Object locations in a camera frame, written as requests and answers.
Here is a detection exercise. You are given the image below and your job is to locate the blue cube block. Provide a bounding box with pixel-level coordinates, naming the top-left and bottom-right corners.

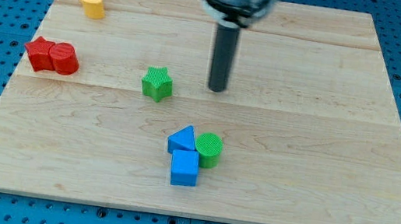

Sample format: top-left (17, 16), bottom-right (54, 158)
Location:
top-left (170, 149), bottom-right (199, 187)

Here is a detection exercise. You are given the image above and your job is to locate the green star block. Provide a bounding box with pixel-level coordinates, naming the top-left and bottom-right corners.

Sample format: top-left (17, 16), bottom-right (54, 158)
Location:
top-left (141, 66), bottom-right (173, 103)

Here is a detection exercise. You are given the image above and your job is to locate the blue triangle block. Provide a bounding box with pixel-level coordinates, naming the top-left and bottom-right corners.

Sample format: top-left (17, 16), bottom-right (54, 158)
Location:
top-left (167, 125), bottom-right (195, 153)

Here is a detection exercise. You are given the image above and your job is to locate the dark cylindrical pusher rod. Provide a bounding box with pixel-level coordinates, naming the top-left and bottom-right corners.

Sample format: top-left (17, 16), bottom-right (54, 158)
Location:
top-left (207, 24), bottom-right (241, 93)

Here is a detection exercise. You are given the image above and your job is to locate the green cylinder block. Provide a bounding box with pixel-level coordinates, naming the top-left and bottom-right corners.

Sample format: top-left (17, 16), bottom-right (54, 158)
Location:
top-left (195, 132), bottom-right (223, 169)

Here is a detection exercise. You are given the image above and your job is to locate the wooden board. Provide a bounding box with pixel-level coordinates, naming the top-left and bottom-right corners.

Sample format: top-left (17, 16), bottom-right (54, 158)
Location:
top-left (0, 0), bottom-right (401, 224)

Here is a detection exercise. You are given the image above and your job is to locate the red star block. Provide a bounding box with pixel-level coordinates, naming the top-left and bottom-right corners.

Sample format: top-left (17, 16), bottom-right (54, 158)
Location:
top-left (24, 36), bottom-right (56, 72)

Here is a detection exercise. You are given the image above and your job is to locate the yellow heart block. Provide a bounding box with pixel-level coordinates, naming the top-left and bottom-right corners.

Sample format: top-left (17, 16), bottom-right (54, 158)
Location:
top-left (81, 0), bottom-right (105, 19)

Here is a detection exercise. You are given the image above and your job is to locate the red cylinder block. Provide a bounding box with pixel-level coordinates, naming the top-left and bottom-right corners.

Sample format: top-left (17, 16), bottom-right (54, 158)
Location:
top-left (48, 42), bottom-right (79, 75)

